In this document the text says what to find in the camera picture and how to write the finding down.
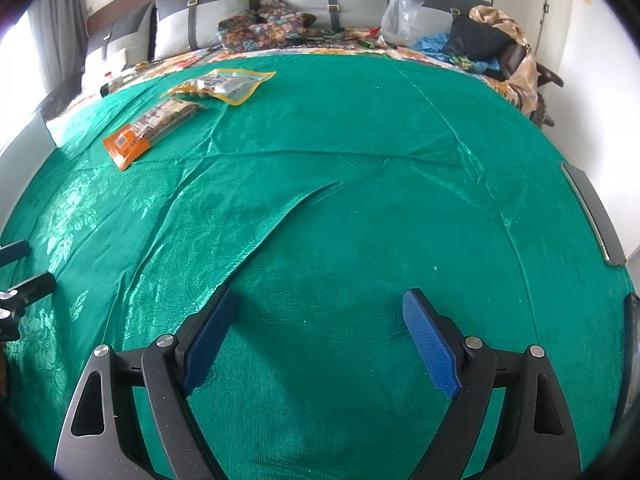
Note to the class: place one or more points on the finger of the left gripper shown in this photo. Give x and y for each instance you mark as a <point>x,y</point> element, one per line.
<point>32,290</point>
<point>13,252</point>

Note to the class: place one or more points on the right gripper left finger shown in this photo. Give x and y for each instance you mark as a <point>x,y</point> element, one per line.
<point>101,437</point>

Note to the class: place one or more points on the orange sausage snack pack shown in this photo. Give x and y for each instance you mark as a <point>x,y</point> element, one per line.
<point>134,139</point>

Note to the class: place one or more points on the peanut bag yellow border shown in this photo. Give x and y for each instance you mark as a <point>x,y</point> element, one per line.
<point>227,85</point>

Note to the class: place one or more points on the white storage box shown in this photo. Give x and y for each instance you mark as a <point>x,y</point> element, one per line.
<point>21,159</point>

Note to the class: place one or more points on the black smartphone lit screen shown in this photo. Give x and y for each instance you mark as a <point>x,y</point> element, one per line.
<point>629,388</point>

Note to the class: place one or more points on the grey curtain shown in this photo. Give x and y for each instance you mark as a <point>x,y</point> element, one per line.
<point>60,31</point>

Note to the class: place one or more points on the grey pillow far left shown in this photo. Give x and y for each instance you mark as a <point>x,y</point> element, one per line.
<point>118,46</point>

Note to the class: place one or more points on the green satin bedspread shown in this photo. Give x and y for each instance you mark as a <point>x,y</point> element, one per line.
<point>342,183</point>

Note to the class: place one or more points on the patterned dark cloth bundle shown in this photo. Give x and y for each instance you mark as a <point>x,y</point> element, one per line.
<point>275,24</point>

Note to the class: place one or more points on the brown chair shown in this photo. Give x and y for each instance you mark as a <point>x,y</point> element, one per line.
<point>526,78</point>

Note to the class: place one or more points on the black bag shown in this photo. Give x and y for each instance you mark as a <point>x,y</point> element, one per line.
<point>476,40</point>

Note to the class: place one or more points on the blue plastic bag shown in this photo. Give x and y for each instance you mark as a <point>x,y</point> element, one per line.
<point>435,46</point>

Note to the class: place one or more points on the clear plastic bag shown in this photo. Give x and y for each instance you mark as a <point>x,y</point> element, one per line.
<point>397,25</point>

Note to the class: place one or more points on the grey pillow far right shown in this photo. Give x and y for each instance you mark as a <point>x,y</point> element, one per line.
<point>436,16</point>

